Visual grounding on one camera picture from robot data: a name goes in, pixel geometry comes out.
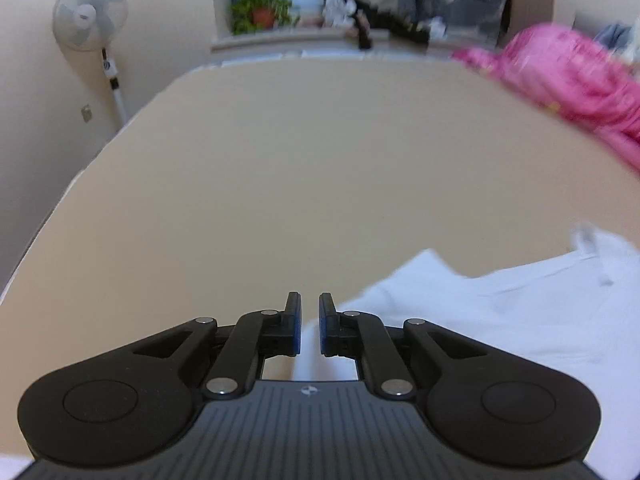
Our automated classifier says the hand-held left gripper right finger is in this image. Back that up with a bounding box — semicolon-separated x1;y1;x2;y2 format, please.
318;292;502;399

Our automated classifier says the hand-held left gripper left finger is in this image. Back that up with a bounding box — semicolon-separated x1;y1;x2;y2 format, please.
131;291;303;401

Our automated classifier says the white small garment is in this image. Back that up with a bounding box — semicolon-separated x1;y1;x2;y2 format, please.
292;232;640;480

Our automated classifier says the white window sill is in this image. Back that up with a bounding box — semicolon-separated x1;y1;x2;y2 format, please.
210;29;453;54

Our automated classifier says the green potted plant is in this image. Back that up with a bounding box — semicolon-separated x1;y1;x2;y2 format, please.
230;0;297;36

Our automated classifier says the pink floral blanket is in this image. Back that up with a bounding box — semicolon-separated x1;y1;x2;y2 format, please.
452;22;640;176

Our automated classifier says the white standing fan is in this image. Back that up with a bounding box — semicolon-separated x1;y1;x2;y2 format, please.
52;0;129;134

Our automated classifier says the black strap object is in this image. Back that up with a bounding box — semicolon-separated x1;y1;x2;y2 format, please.
349;9;432;51

